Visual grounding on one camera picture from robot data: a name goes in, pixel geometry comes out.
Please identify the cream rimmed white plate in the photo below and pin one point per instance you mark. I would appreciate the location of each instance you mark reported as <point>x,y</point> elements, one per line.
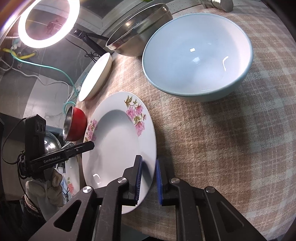
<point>95,78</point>

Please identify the large light blue bowl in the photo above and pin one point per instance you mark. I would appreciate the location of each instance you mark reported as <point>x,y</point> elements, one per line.
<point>201,57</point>

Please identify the red steel bowl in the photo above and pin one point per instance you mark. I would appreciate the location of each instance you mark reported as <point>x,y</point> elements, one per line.
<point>74,125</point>

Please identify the ring light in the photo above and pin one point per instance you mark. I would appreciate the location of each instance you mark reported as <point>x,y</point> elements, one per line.
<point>45,23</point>

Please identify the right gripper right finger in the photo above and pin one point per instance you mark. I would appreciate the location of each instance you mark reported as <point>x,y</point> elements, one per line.
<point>167,194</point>

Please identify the black tripod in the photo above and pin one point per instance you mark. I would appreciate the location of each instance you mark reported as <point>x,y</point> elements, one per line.
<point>87,38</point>

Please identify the plaid tablecloth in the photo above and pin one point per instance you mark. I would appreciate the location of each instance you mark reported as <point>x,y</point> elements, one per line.
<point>243,144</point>

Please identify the steel faucet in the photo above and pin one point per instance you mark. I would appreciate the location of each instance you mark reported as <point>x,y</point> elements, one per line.
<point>224,5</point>

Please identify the large stainless steel bowl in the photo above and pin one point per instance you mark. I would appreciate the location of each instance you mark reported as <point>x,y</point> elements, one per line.
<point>132,36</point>

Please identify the gloved left hand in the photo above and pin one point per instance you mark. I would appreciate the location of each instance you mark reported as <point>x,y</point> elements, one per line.
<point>45,197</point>

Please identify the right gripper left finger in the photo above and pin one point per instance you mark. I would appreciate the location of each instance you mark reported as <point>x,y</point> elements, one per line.
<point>133,175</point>

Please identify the floral deep plate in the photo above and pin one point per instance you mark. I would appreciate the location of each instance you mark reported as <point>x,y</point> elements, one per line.
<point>72,176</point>

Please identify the white plate pink flowers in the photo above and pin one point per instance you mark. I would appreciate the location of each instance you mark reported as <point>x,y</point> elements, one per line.
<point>120,128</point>

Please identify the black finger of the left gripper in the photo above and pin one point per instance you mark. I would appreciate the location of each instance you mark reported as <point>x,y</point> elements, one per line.
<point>77,149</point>

